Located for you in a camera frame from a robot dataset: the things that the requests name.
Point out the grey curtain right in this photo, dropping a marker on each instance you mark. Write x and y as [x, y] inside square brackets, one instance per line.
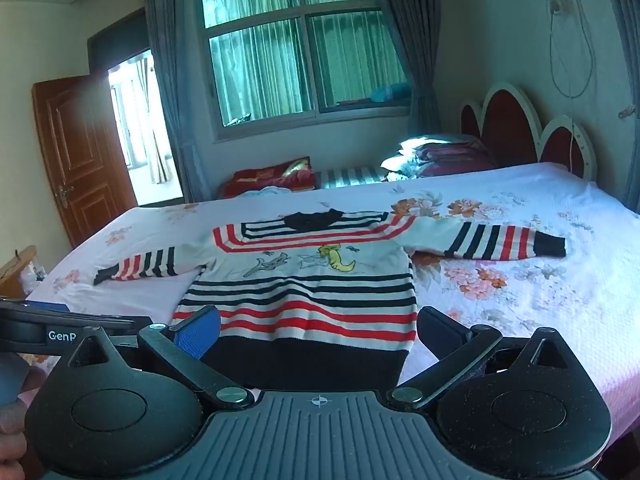
[415, 29]

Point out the grey curtain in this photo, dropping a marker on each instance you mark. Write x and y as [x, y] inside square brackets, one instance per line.
[415, 29]
[165, 22]

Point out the red gold pillow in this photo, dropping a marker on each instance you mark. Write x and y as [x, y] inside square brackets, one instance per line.
[296, 175]

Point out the grey curtain left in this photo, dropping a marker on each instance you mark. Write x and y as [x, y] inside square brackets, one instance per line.
[165, 22]

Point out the wooden side furniture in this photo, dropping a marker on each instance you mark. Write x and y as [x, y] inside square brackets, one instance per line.
[10, 282]

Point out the striped cushion bench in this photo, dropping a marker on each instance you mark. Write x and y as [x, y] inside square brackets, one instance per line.
[343, 178]

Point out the striped knit children's sweater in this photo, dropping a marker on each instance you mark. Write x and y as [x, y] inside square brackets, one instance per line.
[322, 301]

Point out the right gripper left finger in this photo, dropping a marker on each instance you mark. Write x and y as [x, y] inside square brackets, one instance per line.
[176, 351]

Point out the person's left hand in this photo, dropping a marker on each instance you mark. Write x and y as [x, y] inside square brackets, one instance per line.
[13, 440]

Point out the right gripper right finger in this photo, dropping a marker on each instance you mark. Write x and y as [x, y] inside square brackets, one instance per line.
[460, 351]

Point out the red white scalloped headboard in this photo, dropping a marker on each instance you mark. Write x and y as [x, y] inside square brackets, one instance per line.
[508, 125]

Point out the brown wooden door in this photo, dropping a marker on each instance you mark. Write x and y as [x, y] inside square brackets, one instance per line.
[81, 152]

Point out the green glass window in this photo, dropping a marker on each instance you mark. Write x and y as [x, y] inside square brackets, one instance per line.
[279, 64]

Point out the light blue cloth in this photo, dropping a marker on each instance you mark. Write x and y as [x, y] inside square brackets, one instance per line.
[268, 191]

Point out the folded maroon quilt pile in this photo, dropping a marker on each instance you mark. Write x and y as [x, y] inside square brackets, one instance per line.
[438, 154]

